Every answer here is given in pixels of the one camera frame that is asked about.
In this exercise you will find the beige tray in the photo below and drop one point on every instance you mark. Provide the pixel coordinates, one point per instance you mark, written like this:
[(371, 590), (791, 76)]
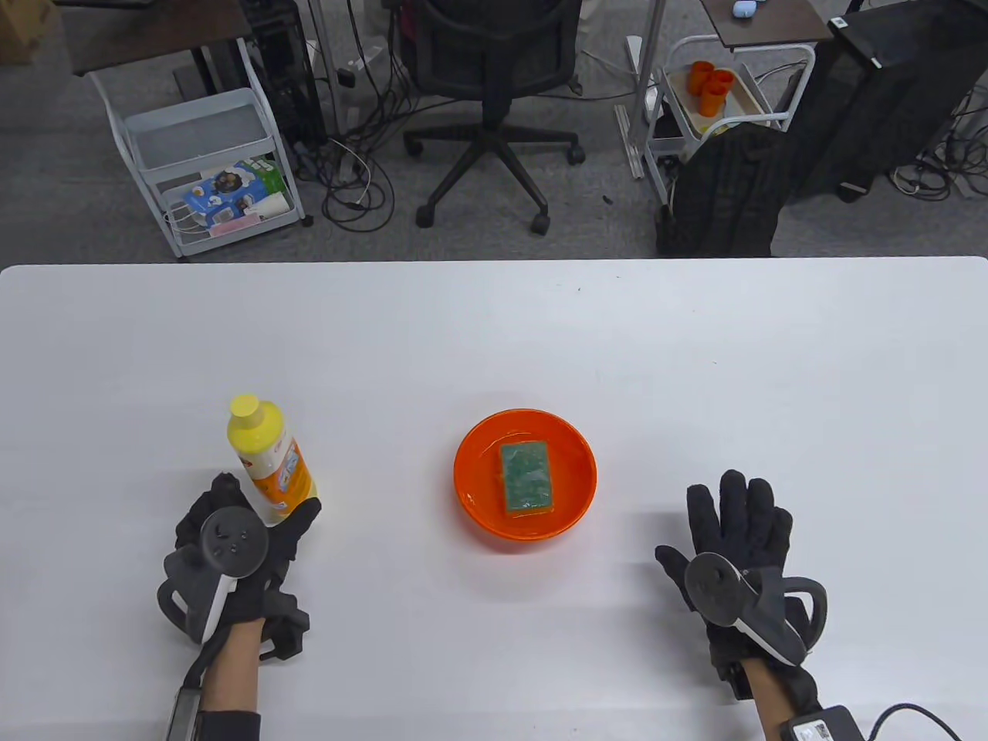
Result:
[(745, 100)]

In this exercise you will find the pale blue utility cart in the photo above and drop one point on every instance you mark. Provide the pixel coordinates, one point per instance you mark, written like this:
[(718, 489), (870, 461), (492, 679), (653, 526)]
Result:
[(197, 135)]

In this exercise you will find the small pale blue case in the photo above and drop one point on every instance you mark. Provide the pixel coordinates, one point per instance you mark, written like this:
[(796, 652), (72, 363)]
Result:
[(745, 8)]

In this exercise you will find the blue printed box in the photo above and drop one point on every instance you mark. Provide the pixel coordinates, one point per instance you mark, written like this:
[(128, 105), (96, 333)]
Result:
[(224, 193)]

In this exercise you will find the orange plastic bowl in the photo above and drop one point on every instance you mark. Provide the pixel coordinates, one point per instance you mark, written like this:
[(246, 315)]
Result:
[(571, 478)]

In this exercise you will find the person's right hand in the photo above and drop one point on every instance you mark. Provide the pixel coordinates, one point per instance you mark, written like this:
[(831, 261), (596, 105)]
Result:
[(741, 525)]

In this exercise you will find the black backpack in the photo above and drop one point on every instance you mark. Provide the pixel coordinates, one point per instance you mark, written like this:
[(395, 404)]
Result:
[(725, 193)]

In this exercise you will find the dark brown desk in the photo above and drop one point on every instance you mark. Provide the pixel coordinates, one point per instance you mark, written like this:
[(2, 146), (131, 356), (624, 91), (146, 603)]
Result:
[(147, 31)]

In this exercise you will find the brown side table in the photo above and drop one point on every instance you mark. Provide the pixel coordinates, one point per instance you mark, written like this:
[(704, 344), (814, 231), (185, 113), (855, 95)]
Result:
[(772, 19)]

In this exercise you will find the black office chair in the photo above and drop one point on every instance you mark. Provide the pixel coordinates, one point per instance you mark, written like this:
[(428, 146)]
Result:
[(494, 46)]

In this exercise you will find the black right hand controller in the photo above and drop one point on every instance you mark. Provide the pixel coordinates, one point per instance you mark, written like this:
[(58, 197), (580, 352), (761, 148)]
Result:
[(714, 587)]

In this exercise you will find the white paper roll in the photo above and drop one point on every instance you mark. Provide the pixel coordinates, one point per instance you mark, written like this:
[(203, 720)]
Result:
[(275, 204)]

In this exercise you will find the black left hand controller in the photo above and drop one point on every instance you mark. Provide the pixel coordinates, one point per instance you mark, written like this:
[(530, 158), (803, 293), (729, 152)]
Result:
[(231, 540)]

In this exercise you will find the orange plastic cup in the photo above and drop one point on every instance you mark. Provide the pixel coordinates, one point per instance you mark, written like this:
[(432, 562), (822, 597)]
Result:
[(713, 99), (723, 77), (701, 75)]

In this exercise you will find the black hand controller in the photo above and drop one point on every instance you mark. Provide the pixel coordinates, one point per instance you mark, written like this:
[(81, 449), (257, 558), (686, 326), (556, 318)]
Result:
[(714, 587), (231, 540)]

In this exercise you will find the large black case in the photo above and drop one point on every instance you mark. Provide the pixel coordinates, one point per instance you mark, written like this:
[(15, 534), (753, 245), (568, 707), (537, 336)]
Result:
[(872, 93)]

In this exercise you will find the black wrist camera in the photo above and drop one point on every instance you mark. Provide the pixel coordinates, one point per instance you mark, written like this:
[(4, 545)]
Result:
[(184, 714), (818, 725)]

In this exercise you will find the white utility cart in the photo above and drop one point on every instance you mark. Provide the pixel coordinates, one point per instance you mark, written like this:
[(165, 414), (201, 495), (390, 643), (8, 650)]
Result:
[(665, 127)]

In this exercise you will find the yellow dish soap bottle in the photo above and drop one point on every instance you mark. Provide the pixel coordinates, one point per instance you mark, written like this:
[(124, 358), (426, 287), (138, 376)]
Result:
[(270, 463)]

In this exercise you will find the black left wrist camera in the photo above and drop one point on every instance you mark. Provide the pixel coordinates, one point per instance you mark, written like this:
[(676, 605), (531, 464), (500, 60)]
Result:
[(184, 714)]

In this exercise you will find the silver metal stand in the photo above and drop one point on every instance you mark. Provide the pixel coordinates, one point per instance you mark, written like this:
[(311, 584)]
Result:
[(644, 77)]

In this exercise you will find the cardboard box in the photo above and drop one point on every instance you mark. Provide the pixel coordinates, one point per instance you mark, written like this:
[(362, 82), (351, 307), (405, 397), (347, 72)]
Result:
[(23, 27)]

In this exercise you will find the person's left hand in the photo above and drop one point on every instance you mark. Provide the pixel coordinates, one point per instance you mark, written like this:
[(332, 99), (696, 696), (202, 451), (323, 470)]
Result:
[(282, 548)]

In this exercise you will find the black computer tower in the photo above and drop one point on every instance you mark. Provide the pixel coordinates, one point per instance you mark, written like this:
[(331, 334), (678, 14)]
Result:
[(282, 69)]

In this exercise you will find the green packet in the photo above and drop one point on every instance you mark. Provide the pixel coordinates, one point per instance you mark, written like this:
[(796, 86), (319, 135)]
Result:
[(270, 176)]

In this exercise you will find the pink flat packet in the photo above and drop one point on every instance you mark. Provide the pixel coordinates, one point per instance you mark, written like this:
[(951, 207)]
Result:
[(235, 224)]

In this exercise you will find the white power strip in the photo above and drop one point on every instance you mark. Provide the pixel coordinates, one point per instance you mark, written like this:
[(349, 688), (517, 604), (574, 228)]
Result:
[(634, 54)]

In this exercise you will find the person's right forearm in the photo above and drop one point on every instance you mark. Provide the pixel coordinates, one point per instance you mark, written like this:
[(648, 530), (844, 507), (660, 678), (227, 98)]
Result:
[(768, 695)]

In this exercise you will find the green yellow sponge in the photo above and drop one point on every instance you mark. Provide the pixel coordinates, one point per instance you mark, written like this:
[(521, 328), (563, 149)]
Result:
[(526, 478)]

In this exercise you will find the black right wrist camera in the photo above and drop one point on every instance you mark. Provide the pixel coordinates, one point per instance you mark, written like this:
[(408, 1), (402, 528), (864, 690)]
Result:
[(818, 725)]

